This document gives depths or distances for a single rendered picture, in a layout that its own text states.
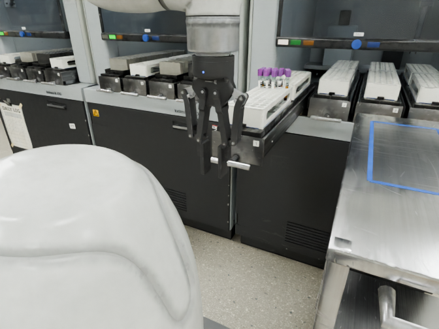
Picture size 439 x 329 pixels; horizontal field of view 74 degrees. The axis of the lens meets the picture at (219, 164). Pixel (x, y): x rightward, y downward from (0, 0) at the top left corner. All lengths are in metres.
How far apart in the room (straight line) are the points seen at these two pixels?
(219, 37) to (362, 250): 0.36
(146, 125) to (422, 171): 1.17
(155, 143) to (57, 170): 1.29
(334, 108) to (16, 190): 1.01
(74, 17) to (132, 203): 1.65
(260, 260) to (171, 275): 1.33
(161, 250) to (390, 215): 0.34
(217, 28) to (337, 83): 0.69
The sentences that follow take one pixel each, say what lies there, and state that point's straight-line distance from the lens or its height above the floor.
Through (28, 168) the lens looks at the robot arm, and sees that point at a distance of 0.20.
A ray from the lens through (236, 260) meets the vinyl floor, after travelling 1.50.
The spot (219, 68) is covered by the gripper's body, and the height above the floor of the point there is 0.98.
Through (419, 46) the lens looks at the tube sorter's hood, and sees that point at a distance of 1.14.
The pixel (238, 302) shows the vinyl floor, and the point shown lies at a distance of 1.34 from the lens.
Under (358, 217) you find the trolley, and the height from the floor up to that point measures 0.82.
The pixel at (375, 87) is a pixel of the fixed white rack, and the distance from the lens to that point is 1.12.
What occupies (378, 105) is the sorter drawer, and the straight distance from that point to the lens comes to 1.09.
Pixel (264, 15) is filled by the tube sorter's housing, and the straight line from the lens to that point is 1.21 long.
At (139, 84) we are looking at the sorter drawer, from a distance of 1.43.
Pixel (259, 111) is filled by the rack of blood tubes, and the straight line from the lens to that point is 0.70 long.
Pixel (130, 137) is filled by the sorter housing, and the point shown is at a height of 0.51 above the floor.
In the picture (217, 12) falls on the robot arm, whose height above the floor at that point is 1.06.
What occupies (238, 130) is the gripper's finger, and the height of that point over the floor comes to 0.87.
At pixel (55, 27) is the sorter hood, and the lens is 1.89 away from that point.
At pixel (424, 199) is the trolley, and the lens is 0.52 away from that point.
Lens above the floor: 1.05
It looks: 26 degrees down
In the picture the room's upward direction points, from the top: straight up
